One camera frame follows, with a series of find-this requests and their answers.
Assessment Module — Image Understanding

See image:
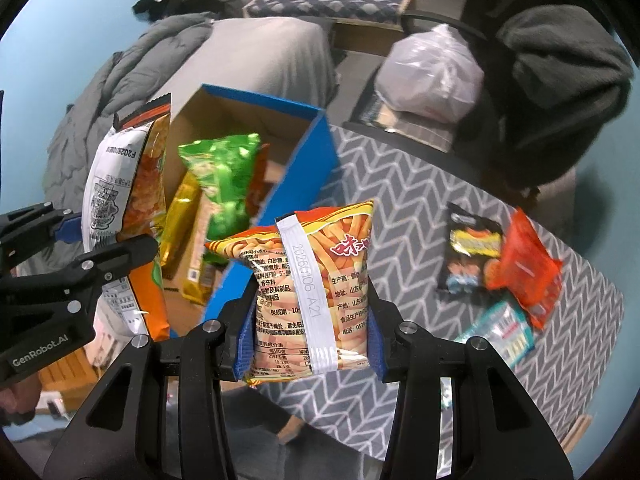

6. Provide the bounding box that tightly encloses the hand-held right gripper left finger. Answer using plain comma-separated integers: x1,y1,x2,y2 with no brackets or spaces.
42,287,258,480

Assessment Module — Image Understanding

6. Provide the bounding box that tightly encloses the red translucent snack packet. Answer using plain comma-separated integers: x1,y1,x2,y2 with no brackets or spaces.
485,207,563,331

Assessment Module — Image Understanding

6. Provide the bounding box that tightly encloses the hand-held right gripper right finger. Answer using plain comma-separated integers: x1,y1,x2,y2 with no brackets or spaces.
367,295,576,480

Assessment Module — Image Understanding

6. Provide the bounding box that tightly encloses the yellow long snack packet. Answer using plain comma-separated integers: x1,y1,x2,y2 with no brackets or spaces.
159,170,203,268
181,252,223,307

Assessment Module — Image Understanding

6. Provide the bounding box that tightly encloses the blue cardboard box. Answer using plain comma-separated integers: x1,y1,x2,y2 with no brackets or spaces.
161,84,344,343

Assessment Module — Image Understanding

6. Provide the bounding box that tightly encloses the orange stick snack packet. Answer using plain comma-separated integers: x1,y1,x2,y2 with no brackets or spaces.
204,200,376,386

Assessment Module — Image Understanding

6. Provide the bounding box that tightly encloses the grey duvet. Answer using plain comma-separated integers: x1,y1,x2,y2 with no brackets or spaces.
42,12,216,221

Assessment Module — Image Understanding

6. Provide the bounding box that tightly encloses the black office chair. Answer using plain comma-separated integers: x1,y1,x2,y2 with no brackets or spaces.
342,7,541,196

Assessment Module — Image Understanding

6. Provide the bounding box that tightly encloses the grey fleece jacket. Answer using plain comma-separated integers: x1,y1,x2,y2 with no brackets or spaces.
465,5,633,196

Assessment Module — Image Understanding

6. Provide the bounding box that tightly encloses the person's left hand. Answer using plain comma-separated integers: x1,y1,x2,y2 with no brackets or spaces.
0,375,43,416

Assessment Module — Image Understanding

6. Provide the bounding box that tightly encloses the teal snack packet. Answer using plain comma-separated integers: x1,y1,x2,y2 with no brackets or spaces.
452,300,536,368

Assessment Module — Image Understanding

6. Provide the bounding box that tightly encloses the wooden bench base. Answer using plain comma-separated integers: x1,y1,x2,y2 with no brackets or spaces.
330,15,406,56

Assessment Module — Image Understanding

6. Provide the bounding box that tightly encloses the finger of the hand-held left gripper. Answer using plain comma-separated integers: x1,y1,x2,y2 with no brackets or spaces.
0,203,83,276
15,235,159,313

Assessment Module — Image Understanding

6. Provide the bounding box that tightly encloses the blue patterned mattress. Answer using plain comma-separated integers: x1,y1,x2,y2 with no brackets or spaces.
242,0,418,23

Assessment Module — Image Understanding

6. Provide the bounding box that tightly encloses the green snack packet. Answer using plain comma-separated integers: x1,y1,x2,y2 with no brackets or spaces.
177,134,263,241

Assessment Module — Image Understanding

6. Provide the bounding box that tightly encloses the white plastic bag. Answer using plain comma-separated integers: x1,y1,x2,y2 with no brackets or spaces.
375,24,486,123

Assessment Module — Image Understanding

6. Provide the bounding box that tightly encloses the white-backed orange snack packet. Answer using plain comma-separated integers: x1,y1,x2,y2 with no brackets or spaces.
81,92,173,343

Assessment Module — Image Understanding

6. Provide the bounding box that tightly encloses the black cartoon snack packet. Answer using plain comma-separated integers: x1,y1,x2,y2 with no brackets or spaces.
436,201,505,301

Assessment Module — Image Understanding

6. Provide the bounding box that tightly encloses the grey bed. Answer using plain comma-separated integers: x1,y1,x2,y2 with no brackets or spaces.
42,17,340,281

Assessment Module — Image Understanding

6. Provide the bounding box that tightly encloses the light wooden board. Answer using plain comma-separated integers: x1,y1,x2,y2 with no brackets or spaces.
562,412,593,456

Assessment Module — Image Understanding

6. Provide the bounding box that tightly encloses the checked seat cushion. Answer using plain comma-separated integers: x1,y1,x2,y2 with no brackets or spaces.
357,95,458,151

